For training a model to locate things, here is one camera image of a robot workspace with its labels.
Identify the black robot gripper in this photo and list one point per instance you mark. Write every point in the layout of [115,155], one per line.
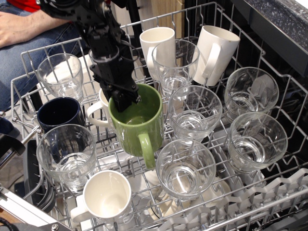
[123,95]

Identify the green ceramic mug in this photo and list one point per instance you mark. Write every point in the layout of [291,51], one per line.
[139,128]

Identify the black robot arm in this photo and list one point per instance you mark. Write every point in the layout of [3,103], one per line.
[93,19]

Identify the person's forearm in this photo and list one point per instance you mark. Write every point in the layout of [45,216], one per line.
[41,22]

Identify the white mug centre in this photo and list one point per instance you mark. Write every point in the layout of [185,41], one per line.
[98,113]

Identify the dark blue mug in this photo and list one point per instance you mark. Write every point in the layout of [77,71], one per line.
[60,111]

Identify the clear glass near tall mug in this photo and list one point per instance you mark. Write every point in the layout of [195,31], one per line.
[183,68]

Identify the tall white mug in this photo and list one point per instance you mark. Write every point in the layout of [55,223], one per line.
[216,46]
[159,40]

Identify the white mug front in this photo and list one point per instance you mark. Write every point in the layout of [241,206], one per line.
[106,196]

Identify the tall white mug right back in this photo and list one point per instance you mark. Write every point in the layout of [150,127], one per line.
[216,46]

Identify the person's hand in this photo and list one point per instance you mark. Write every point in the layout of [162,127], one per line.
[15,29]

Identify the clear glass back middle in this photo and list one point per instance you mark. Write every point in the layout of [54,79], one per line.
[113,64]

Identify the clear glass back left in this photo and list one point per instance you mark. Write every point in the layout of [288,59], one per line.
[62,75]

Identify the clear glass front left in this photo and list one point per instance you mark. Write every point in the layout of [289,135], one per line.
[67,154]

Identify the clear glass centre right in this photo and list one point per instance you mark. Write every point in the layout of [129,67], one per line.
[194,112]

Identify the clear glass front centre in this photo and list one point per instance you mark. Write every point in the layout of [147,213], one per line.
[185,169]

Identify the person in red shirt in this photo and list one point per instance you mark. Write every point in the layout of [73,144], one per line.
[17,59]

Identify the black clamp with metal rod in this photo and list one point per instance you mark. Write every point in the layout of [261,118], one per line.
[10,146]

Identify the clear glass right back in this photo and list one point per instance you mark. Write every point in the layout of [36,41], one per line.
[249,89]

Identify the clear glass right front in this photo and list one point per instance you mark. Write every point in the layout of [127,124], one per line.
[255,141]

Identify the dark speckled countertop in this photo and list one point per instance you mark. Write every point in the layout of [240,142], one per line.
[283,25]

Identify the grey wire dishwasher rack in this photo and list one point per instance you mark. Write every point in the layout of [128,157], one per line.
[242,202]

